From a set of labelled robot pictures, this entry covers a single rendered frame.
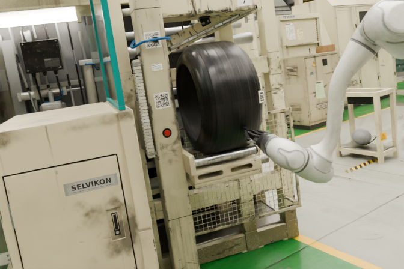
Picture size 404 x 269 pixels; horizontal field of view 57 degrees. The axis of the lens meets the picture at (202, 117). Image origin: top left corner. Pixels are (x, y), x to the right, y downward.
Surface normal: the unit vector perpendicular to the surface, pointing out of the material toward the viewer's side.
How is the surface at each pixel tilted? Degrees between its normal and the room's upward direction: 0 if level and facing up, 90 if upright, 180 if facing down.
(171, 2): 90
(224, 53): 40
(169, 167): 90
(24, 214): 90
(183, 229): 90
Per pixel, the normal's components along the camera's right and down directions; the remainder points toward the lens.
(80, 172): 0.31, 0.10
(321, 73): 0.54, 0.05
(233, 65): 0.17, -0.48
